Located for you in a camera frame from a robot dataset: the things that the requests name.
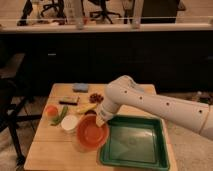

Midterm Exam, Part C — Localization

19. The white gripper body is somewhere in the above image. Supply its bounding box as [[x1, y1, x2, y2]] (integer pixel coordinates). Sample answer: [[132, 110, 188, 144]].
[[99, 102, 117, 121]]

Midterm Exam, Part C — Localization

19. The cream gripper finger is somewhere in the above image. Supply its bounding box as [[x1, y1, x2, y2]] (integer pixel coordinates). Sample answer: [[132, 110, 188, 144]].
[[96, 117, 105, 127]]

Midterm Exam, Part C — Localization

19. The orange plastic bowl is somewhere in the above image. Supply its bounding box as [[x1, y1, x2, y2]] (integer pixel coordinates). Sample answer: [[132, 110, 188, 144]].
[[76, 114, 109, 150]]

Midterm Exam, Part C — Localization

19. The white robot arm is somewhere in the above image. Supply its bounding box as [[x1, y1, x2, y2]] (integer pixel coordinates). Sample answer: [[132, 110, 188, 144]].
[[96, 75, 213, 140]]

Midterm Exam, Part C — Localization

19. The green plastic tray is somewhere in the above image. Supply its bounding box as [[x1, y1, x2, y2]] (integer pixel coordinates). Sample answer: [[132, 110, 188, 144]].
[[99, 115, 170, 171]]

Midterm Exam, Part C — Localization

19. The red grapes toy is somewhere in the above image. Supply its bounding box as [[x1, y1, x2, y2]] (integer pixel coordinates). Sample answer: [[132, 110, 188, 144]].
[[89, 93, 104, 103]]

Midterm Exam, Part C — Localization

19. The yellow banana toy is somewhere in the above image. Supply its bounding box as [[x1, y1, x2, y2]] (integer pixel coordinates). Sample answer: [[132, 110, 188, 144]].
[[76, 103, 97, 114]]

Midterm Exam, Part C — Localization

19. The white small bowl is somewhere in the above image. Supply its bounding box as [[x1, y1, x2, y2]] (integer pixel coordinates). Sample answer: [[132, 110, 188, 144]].
[[61, 115, 78, 133]]

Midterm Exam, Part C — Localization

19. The blue folded cloth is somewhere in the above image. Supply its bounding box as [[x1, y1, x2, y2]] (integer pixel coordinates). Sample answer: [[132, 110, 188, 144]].
[[73, 83, 89, 92]]

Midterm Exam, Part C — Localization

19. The green pea pod toy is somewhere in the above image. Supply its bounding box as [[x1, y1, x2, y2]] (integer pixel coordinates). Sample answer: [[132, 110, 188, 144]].
[[51, 106, 68, 126]]

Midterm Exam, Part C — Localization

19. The orange fruit toy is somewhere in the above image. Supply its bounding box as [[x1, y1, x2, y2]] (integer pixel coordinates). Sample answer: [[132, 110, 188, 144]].
[[44, 105, 58, 117]]

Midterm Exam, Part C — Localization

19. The black chair at left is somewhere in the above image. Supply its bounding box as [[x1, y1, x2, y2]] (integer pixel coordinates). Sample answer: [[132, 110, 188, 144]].
[[0, 55, 41, 165]]

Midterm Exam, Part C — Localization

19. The plastic bottle on floor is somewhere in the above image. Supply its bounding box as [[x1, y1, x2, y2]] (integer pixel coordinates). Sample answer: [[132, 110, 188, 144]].
[[194, 91, 202, 102]]

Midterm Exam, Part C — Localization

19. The black office chair background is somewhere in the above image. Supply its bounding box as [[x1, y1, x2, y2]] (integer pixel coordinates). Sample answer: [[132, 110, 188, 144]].
[[41, 0, 65, 18], [88, 0, 121, 23]]

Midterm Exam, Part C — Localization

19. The black office chair left background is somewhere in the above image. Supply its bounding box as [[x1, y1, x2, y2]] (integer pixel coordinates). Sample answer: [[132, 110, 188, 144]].
[[41, 0, 65, 18]]

